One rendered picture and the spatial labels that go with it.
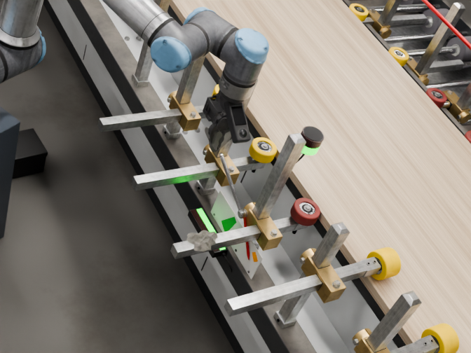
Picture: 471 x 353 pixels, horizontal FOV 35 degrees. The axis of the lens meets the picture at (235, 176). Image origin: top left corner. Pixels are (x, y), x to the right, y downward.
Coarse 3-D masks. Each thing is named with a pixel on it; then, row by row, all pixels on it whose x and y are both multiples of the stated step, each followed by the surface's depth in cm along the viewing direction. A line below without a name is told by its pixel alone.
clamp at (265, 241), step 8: (248, 208) 211; (248, 216) 210; (256, 216) 208; (248, 224) 211; (256, 224) 208; (264, 224) 207; (272, 224) 208; (264, 232) 205; (264, 240) 206; (272, 240) 205; (280, 240) 208; (264, 248) 206; (272, 248) 209
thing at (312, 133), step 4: (304, 128) 192; (308, 128) 193; (312, 128) 193; (316, 128) 194; (304, 132) 191; (308, 132) 192; (312, 132) 192; (316, 132) 193; (320, 132) 193; (308, 136) 191; (312, 136) 191; (316, 136) 192; (320, 136) 192; (312, 140) 190; (316, 140) 190; (320, 140) 191
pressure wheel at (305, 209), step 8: (296, 200) 213; (304, 200) 214; (312, 200) 215; (296, 208) 210; (304, 208) 212; (312, 208) 213; (296, 216) 210; (304, 216) 209; (312, 216) 210; (304, 224) 211; (312, 224) 212
